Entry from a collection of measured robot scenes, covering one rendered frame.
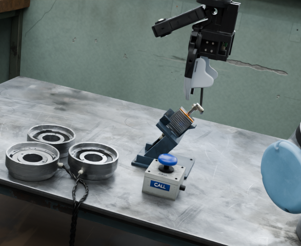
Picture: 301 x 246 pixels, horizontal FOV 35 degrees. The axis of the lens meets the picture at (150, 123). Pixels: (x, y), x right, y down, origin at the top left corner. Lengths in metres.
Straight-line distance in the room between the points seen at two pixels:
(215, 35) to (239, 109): 1.64
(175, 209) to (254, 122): 1.71
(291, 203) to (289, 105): 1.83
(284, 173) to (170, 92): 1.92
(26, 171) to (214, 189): 0.39
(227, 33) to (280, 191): 0.36
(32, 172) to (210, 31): 0.44
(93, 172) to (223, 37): 0.37
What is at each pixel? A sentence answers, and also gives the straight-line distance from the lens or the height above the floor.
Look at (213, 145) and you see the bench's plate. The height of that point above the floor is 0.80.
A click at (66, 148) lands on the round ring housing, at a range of 1.06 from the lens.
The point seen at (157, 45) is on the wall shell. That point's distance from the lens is 2.60.
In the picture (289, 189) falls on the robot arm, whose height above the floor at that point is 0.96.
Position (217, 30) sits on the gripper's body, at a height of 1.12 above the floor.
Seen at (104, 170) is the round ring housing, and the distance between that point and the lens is 0.99.
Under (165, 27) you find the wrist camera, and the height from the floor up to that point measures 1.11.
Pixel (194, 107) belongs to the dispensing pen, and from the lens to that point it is 1.04.
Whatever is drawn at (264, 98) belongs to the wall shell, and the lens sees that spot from 2.57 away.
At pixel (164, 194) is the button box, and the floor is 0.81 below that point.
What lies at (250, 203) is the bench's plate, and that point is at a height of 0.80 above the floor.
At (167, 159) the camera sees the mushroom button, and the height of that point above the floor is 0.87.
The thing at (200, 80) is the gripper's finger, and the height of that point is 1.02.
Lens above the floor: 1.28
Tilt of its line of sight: 21 degrees down
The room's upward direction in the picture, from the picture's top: 9 degrees clockwise
